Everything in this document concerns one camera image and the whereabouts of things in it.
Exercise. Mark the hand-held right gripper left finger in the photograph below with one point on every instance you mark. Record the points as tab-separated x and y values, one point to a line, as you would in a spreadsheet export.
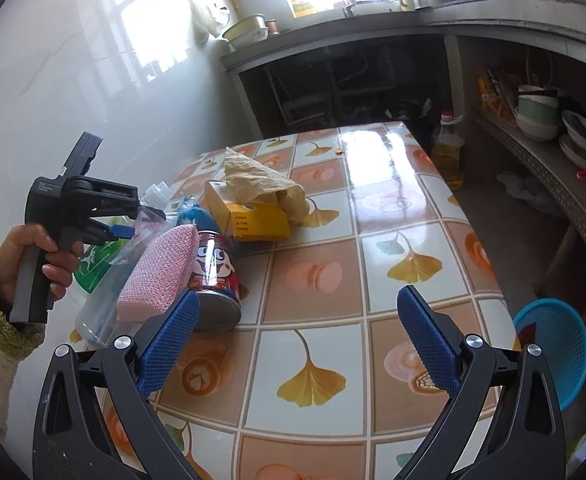
170	345

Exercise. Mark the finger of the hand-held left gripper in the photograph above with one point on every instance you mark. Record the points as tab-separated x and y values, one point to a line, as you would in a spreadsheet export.
120	232

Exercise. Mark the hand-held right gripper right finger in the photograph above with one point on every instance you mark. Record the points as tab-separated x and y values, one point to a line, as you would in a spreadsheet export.
428	340

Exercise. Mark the pink mesh sponge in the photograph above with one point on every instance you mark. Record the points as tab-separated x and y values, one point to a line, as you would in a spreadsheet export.
155	270

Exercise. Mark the blue plastic wrapper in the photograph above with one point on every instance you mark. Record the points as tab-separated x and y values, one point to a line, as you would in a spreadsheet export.
195	215

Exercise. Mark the red cartoon drink can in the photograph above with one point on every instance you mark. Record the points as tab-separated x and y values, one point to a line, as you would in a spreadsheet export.
218	280

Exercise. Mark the yellow white medicine box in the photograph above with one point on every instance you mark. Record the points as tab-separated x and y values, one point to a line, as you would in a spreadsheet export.
258	220

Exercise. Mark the blue plastic basket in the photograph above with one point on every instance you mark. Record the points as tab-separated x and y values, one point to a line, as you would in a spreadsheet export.
568	350

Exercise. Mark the brown paper bag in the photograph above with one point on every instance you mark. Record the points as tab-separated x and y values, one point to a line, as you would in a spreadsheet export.
258	180

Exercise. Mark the person's left hand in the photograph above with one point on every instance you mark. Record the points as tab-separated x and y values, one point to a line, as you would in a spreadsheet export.
10	260

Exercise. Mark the dark red wrapper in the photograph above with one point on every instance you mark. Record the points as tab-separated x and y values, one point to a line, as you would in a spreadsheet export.
527	337

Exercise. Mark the crumpled white plastic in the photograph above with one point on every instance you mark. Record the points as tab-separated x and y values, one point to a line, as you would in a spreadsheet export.
523	190

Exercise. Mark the yellow cooking oil bottle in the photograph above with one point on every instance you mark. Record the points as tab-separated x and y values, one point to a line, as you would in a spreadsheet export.
447	155

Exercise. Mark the grey storage shelf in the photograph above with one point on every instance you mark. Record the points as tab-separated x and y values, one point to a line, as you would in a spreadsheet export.
548	170

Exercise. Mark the hanging white plastic bags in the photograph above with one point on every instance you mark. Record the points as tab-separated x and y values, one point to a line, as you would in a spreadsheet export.
208	15

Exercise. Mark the black plastic bag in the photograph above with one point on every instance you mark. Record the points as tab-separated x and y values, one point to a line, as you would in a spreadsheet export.
410	112

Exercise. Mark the white enamel basin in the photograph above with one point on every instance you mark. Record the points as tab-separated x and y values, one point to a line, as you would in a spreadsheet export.
245	32

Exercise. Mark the yellow packets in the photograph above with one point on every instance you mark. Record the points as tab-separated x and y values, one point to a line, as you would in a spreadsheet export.
490	95

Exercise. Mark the stack of white plates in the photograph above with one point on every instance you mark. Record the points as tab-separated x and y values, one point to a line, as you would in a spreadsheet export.
578	135

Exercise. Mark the small copper tin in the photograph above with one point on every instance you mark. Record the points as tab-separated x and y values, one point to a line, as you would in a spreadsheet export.
272	27

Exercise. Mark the metal rack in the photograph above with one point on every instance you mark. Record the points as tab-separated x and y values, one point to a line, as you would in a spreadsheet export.
333	85

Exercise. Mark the yellow green carton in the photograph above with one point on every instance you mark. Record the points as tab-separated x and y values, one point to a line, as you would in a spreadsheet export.
303	7

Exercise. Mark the grey concrete kitchen counter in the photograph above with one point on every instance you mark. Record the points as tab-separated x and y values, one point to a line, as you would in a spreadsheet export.
373	25

